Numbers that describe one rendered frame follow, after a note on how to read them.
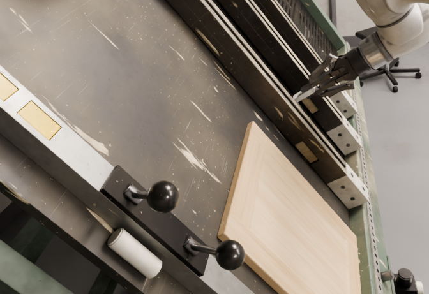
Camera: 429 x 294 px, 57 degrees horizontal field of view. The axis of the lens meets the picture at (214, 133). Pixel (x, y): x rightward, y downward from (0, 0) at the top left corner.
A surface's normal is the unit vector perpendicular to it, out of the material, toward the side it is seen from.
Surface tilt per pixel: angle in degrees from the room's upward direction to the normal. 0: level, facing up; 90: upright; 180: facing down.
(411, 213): 0
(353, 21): 90
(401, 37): 100
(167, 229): 60
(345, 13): 90
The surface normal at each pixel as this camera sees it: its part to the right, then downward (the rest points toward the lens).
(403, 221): -0.20, -0.82
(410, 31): -0.11, 0.62
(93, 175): 0.72, -0.45
